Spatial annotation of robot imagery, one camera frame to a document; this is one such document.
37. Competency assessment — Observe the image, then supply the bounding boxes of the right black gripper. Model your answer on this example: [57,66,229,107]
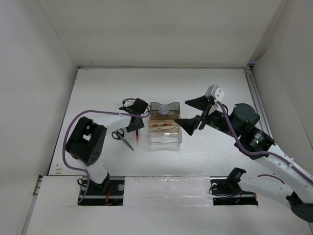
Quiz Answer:
[174,94,241,139]

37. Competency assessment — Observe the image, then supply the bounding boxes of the red pen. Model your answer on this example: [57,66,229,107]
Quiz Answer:
[135,130,140,148]
[151,123,177,127]

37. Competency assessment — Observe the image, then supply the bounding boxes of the small clear clip jar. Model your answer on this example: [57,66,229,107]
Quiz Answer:
[158,104,170,116]

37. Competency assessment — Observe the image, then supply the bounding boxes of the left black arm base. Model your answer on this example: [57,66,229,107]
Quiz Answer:
[77,176,125,206]

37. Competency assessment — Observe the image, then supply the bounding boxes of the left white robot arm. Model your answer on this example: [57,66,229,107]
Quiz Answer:
[62,98,149,194]

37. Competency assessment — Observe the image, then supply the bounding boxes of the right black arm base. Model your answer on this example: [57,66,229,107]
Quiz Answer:
[208,167,258,206]

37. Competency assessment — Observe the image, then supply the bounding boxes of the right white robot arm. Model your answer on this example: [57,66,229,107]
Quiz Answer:
[175,95,313,223]

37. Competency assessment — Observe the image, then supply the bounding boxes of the grey smoked plastic tray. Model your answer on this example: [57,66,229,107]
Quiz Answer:
[150,102,180,116]

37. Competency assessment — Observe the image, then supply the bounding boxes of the clear plastic tray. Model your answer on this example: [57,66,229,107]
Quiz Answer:
[150,127,182,146]

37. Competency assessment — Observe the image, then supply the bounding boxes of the black handled scissors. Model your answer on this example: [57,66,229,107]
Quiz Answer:
[112,128,134,151]

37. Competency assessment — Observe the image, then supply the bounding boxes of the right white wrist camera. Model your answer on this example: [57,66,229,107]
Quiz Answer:
[205,84,224,107]

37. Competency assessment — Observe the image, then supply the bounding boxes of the aluminium rail right side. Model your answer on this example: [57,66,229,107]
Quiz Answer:
[243,64,272,137]

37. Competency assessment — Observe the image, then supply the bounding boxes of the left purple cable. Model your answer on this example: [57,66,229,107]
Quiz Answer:
[63,97,151,204]

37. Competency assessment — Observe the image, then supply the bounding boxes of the purple cable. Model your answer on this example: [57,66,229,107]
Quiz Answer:
[217,101,313,187]
[63,97,151,204]

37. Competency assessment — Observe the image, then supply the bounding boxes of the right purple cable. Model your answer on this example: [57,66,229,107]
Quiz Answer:
[217,101,313,187]

